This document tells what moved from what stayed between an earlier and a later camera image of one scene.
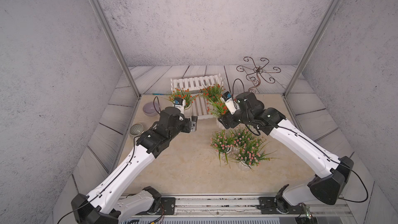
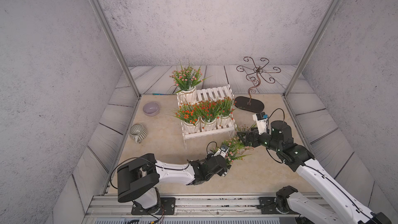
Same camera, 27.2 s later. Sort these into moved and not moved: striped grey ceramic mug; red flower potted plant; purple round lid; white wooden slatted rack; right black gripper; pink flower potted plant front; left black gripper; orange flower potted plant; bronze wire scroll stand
Moved: red flower potted plant; right black gripper; white wooden slatted rack; left black gripper; orange flower potted plant; pink flower potted plant front
Not moved: bronze wire scroll stand; purple round lid; striped grey ceramic mug
